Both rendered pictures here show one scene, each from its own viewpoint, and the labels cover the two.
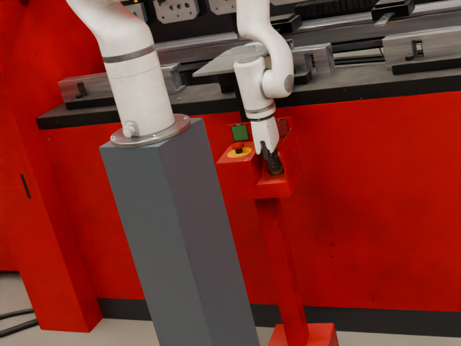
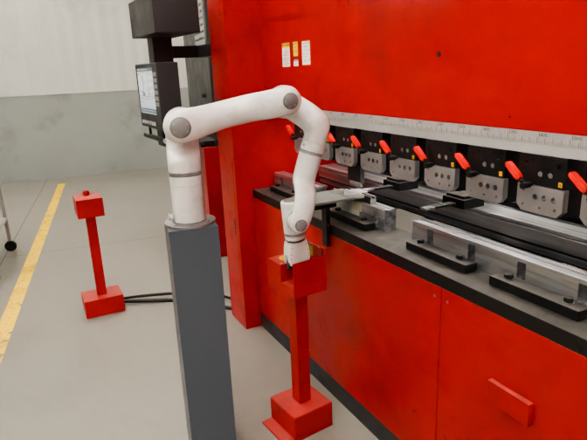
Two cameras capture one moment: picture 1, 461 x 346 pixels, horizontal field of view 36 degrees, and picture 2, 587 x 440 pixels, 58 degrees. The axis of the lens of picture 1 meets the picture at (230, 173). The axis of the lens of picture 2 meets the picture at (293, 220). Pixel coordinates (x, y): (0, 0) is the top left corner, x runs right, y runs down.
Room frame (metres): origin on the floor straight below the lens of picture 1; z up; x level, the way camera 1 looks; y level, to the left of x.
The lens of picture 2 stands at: (0.26, -1.26, 1.55)
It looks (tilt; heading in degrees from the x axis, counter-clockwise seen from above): 16 degrees down; 35
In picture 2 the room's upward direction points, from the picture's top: 2 degrees counter-clockwise
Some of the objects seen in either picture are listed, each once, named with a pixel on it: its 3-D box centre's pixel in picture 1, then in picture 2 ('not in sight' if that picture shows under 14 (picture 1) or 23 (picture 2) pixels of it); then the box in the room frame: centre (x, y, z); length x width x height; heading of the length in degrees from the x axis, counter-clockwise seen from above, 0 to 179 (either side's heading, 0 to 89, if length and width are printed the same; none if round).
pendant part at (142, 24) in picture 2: not in sight; (168, 76); (2.51, 1.15, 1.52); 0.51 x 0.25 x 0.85; 64
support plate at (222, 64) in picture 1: (236, 60); (328, 196); (2.19, -0.10, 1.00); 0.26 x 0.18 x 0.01; 152
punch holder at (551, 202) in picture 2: not in sight; (550, 182); (1.86, -1.03, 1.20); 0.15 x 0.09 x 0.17; 62
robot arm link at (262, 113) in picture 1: (260, 108); (295, 235); (1.90, -0.12, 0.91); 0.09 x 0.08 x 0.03; 158
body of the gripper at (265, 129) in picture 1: (265, 129); (296, 250); (1.90, -0.12, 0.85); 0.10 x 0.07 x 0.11; 158
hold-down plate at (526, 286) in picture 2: not in sight; (535, 294); (1.79, -1.03, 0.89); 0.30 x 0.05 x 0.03; 62
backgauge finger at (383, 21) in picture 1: (387, 12); (448, 202); (2.27, -0.61, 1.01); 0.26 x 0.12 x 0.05; 152
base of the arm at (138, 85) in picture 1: (140, 94); (188, 198); (1.61, 0.16, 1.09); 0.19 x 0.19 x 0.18
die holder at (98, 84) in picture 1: (120, 85); (299, 187); (2.58, 0.31, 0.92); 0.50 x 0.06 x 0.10; 62
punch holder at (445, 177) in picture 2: not in sight; (448, 163); (2.05, -0.67, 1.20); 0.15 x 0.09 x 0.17; 62
